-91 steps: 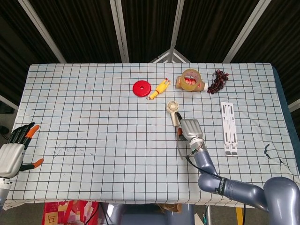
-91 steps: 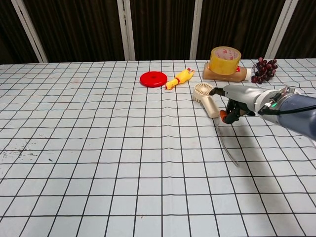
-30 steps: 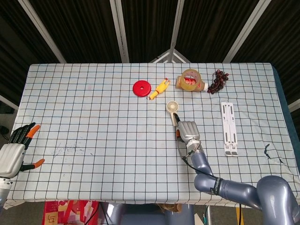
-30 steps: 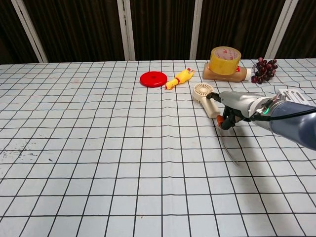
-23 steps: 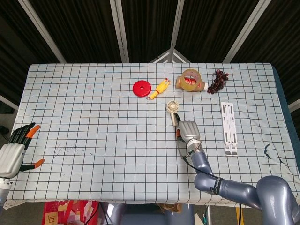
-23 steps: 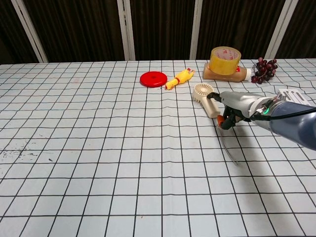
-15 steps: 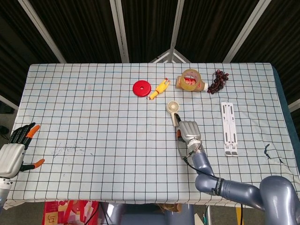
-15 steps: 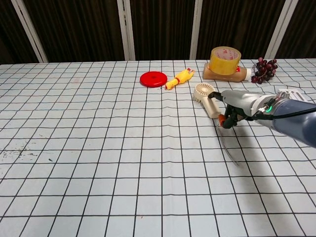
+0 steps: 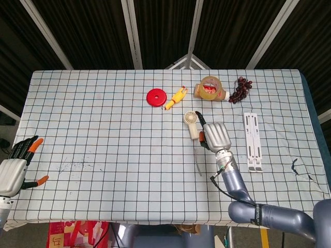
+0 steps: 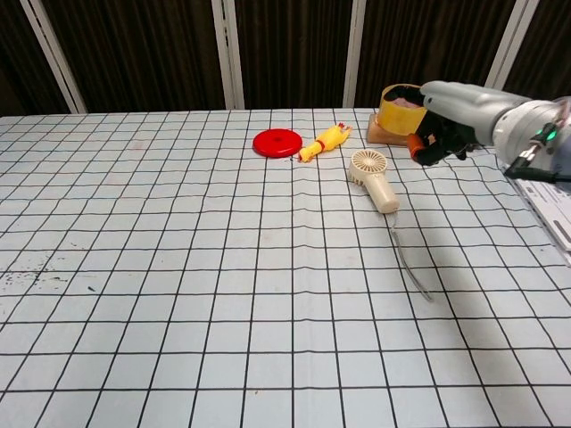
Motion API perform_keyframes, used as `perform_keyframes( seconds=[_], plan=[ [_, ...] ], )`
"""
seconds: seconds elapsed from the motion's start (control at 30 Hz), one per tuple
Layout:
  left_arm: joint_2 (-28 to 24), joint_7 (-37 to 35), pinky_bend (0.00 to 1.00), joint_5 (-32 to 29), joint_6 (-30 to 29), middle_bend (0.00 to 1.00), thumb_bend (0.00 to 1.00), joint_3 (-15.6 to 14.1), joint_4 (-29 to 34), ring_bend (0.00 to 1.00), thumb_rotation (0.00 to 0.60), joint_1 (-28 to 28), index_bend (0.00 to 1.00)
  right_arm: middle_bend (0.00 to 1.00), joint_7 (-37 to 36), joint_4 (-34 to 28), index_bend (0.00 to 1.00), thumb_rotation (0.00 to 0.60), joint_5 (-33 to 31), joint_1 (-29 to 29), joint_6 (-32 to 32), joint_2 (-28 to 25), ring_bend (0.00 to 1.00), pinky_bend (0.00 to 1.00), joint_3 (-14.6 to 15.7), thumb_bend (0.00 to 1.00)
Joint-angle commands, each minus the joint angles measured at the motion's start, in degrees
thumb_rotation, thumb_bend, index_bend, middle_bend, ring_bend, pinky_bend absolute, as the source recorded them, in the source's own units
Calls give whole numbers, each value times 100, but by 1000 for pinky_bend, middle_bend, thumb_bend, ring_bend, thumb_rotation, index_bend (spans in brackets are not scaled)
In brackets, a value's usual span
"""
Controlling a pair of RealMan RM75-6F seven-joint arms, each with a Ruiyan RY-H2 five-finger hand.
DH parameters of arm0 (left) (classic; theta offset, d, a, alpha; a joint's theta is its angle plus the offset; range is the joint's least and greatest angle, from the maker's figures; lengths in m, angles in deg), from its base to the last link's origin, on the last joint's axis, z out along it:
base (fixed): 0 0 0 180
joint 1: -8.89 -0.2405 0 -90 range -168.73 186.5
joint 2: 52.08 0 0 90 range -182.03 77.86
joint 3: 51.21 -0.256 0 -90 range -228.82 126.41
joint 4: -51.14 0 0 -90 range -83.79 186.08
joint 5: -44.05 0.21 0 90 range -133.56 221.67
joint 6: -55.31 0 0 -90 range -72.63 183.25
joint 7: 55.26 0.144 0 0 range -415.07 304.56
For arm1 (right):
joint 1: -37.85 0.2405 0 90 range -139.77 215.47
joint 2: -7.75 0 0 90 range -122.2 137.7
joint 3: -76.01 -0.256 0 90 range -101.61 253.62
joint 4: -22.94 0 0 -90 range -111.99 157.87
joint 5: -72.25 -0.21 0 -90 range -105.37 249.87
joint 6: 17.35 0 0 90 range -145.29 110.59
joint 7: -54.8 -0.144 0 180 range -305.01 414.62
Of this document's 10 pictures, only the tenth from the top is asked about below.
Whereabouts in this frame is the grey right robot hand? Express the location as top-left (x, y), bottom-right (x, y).
top-left (406, 79), bottom-right (515, 168)

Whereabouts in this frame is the beige handheld plastic fan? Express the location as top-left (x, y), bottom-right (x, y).
top-left (348, 149), bottom-right (401, 215)

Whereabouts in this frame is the yellow packing tape roll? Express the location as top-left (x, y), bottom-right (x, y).
top-left (377, 83), bottom-right (430, 137)

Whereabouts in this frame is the brown sauce bottle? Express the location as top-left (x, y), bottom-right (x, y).
top-left (367, 112), bottom-right (417, 146)

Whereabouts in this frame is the white slotted plastic panel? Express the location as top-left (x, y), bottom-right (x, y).
top-left (508, 176), bottom-right (571, 268)

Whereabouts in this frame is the yellow rubber chicken toy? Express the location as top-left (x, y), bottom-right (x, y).
top-left (297, 122), bottom-right (353, 163)

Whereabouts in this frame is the red plastic disc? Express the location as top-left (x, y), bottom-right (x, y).
top-left (252, 128), bottom-right (304, 159)

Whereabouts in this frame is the white black-checked tablecloth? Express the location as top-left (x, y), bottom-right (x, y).
top-left (0, 104), bottom-right (571, 428)

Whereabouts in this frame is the white screen frame post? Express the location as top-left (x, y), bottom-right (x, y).
top-left (19, 0), bottom-right (87, 114)
top-left (342, 0), bottom-right (368, 109)
top-left (211, 0), bottom-right (245, 111)
top-left (484, 0), bottom-right (531, 90)

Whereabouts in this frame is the black arm cable with plug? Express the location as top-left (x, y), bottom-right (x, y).
top-left (503, 98), bottom-right (571, 184)

